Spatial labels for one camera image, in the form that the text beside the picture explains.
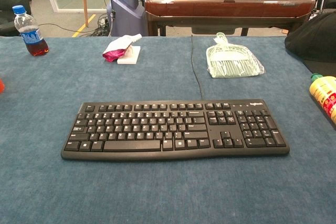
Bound black Logitech keyboard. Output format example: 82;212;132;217
60;99;290;162

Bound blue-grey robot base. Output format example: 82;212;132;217
106;0;149;37

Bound brown mahjong table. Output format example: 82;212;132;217
144;0;316;37

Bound white pink snack packet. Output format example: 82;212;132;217
102;34;143;63

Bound white foam block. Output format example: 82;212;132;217
117;46;141;65

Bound green bagged dustpan brush set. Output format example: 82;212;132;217
206;32;265;79

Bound blue-capped soda bottle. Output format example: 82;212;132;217
12;5;50;57

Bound black cap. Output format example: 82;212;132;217
284;11;336;77

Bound yellow bottle green cap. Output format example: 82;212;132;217
309;73;336;130

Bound blue table cloth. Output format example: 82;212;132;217
0;36;336;224

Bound floor cable bundle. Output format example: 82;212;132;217
89;14;111;37

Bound black keyboard cable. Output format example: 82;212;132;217
191;35;204;101

